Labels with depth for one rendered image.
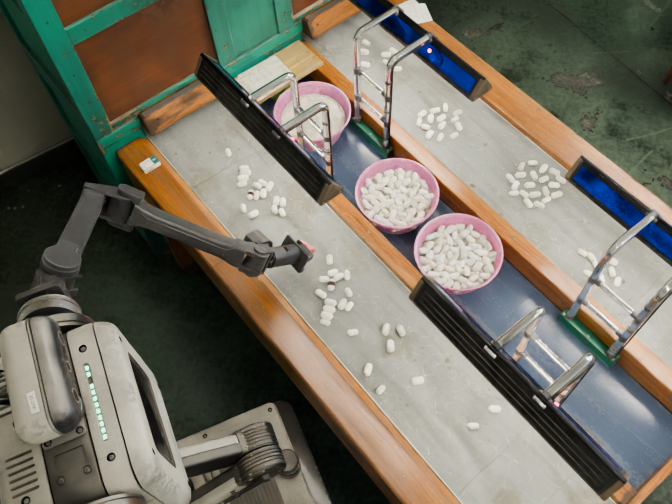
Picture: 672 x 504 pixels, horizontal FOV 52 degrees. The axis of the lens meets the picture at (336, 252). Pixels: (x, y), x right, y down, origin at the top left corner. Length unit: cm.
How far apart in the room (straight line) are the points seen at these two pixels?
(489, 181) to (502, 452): 87
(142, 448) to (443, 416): 95
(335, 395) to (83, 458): 85
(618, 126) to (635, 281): 146
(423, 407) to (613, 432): 53
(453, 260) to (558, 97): 164
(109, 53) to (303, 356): 106
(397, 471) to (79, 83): 143
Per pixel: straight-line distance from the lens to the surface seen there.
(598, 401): 212
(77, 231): 171
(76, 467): 127
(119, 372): 130
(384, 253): 211
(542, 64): 374
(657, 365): 211
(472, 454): 193
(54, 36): 213
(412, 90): 253
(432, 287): 167
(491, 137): 242
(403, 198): 225
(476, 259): 215
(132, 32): 225
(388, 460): 188
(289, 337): 200
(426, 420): 194
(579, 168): 196
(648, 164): 348
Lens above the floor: 260
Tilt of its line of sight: 60 degrees down
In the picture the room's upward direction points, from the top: 4 degrees counter-clockwise
